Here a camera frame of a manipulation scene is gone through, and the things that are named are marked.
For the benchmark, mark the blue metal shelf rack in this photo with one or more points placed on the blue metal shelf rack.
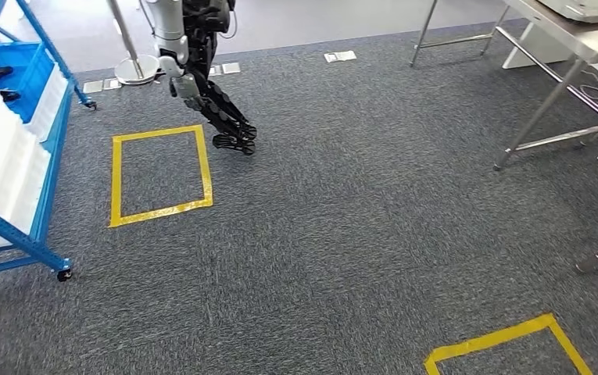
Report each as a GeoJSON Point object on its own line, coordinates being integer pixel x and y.
{"type": "Point", "coordinates": [45, 207]}

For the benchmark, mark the silver floor socket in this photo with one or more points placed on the silver floor socket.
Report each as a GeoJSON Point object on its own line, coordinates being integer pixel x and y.
{"type": "Point", "coordinates": [112, 83]}
{"type": "Point", "coordinates": [340, 56]}
{"type": "Point", "coordinates": [92, 86]}
{"type": "Point", "coordinates": [215, 70]}
{"type": "Point", "coordinates": [231, 68]}

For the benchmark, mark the black and silver humanoid robot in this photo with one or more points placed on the black and silver humanoid robot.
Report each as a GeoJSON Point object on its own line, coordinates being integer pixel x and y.
{"type": "Point", "coordinates": [205, 62]}

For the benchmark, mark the yellow floor tape square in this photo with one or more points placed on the yellow floor tape square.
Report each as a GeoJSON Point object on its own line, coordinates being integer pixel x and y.
{"type": "Point", "coordinates": [116, 176]}
{"type": "Point", "coordinates": [490, 341]}

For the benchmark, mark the silver pole stand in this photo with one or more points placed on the silver pole stand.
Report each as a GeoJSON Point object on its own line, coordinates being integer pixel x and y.
{"type": "Point", "coordinates": [135, 67]}

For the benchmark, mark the white plastic crate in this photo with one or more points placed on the white plastic crate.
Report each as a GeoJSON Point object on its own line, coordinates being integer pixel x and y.
{"type": "Point", "coordinates": [50, 108]}
{"type": "Point", "coordinates": [3, 171]}

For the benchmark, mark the white desk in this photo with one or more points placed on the white desk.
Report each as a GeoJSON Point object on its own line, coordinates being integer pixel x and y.
{"type": "Point", "coordinates": [531, 49]}

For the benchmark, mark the blue plastic crate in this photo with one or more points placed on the blue plastic crate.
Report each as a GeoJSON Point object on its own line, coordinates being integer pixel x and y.
{"type": "Point", "coordinates": [32, 77]}

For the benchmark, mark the steel table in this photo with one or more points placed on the steel table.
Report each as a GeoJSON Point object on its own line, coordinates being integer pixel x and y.
{"type": "Point", "coordinates": [578, 41]}

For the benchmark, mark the grey metal tray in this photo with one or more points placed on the grey metal tray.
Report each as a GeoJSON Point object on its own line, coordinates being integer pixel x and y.
{"type": "Point", "coordinates": [588, 9]}

